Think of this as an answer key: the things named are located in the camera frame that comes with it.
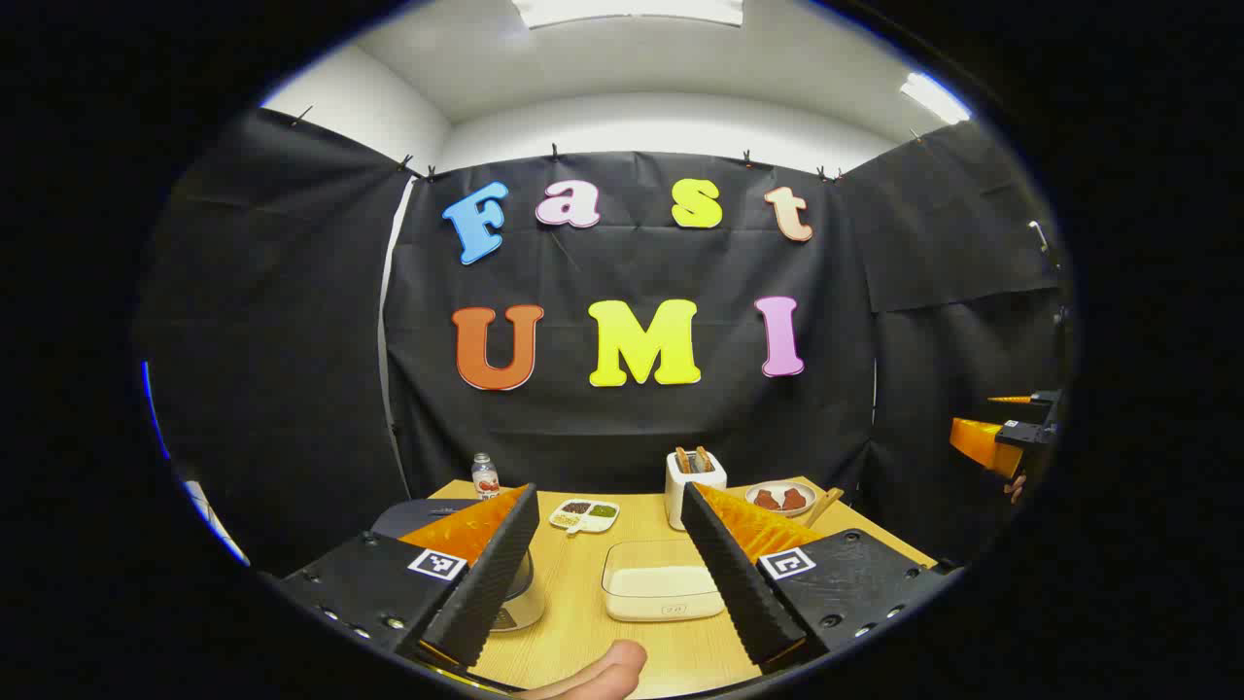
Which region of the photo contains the large ceiling light panel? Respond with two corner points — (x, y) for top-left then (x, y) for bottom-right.
(510, 0), (745, 30)

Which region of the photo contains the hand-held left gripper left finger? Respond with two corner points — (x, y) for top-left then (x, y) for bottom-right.
(277, 483), (540, 672)

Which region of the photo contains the small ceiling light panel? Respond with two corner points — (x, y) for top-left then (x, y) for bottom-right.
(899, 71), (973, 125)

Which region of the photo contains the white toaster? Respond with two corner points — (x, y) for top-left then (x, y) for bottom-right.
(666, 449), (728, 532)

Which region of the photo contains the dark grey rice cooker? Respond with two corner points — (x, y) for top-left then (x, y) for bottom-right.
(371, 498), (547, 633)

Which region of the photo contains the black backdrop cloth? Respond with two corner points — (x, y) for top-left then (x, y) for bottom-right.
(131, 107), (1070, 575)

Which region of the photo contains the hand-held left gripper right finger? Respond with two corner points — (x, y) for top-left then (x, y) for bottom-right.
(680, 482), (960, 675)

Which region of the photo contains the white divided grain dish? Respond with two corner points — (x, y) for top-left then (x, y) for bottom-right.
(549, 499), (621, 537)

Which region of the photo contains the clear plastic rice container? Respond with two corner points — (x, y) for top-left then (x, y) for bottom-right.
(601, 540), (728, 623)

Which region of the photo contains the white round plate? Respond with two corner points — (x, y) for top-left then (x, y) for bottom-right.
(745, 481), (817, 519)

